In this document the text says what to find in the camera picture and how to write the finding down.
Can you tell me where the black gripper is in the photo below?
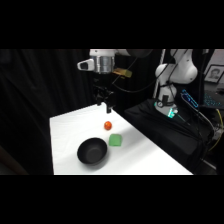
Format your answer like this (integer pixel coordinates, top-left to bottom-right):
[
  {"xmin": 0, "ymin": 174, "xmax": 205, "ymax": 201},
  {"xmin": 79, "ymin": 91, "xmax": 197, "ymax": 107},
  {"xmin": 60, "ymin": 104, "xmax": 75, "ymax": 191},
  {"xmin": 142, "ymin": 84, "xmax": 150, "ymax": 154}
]
[{"xmin": 92, "ymin": 83, "xmax": 115, "ymax": 114}]

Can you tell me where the red ball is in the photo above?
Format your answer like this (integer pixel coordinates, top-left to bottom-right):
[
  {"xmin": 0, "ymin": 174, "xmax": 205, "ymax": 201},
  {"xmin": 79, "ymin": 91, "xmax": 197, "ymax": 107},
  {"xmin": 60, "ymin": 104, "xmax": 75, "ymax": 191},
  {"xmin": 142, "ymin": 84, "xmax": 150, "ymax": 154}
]
[{"xmin": 103, "ymin": 120, "xmax": 114, "ymax": 131}]

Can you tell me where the black bowl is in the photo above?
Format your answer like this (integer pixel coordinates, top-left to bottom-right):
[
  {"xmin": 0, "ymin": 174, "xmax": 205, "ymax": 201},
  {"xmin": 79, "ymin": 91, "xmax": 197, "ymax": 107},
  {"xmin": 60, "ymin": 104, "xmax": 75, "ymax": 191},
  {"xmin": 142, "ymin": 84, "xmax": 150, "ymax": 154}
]
[{"xmin": 76, "ymin": 137, "xmax": 109, "ymax": 166}]

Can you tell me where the green block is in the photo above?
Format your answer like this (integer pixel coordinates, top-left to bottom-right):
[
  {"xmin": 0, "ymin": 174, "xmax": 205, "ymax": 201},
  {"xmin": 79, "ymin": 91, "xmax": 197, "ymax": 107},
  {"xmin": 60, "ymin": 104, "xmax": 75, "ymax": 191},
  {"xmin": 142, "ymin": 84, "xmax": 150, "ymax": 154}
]
[{"xmin": 108, "ymin": 133, "xmax": 124, "ymax": 148}]

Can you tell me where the yellow tag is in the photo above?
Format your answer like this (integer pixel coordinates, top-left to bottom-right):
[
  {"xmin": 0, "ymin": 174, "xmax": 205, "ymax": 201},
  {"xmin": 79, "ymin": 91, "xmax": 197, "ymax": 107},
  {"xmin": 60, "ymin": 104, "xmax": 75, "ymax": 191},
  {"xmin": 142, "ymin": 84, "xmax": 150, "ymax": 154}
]
[{"xmin": 112, "ymin": 67, "xmax": 133, "ymax": 80}]

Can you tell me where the black curtain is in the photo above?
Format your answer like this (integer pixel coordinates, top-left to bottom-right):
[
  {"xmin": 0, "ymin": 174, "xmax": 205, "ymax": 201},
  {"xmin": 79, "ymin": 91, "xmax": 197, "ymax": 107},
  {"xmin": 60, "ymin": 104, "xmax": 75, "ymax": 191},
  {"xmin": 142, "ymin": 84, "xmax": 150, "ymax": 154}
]
[{"xmin": 0, "ymin": 49, "xmax": 161, "ymax": 176}]

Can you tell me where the small green light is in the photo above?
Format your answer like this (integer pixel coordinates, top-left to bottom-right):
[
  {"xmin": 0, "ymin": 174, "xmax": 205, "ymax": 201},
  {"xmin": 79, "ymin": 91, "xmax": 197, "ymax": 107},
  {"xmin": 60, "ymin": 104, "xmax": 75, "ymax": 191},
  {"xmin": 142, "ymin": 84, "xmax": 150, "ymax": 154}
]
[{"xmin": 167, "ymin": 108, "xmax": 179, "ymax": 120}]

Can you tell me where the black covered robot stand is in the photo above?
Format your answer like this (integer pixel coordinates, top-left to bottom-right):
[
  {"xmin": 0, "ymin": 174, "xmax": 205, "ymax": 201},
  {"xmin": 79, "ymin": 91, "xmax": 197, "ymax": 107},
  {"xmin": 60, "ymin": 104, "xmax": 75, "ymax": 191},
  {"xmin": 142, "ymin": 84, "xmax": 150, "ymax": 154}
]
[{"xmin": 124, "ymin": 97, "xmax": 216, "ymax": 175}]

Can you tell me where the blue lit keyboard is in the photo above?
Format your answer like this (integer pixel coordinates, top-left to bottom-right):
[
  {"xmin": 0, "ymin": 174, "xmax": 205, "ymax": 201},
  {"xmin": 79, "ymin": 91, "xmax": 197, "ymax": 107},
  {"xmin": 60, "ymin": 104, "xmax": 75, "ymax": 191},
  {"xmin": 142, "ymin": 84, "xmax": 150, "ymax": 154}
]
[{"xmin": 180, "ymin": 88, "xmax": 224, "ymax": 110}]

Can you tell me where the framed portrait picture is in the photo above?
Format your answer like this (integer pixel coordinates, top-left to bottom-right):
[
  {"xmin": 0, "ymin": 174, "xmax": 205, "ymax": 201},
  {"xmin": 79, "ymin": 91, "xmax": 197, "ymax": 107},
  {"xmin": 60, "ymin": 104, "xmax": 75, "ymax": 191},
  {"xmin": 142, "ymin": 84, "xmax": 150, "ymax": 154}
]
[{"xmin": 203, "ymin": 64, "xmax": 224, "ymax": 84}]

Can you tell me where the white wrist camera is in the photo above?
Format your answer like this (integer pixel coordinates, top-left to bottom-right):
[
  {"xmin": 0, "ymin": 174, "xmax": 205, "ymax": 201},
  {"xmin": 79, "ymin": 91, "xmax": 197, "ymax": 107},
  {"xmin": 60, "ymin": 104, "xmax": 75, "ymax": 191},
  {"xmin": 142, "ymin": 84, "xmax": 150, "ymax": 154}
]
[{"xmin": 77, "ymin": 58, "xmax": 97, "ymax": 72}]

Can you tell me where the yellow cable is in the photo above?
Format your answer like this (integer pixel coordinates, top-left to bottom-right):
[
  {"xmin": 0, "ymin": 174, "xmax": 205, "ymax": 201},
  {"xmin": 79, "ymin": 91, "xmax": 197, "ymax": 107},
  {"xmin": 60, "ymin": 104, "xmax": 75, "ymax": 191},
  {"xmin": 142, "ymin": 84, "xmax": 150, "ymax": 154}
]
[{"xmin": 211, "ymin": 107, "xmax": 224, "ymax": 152}]

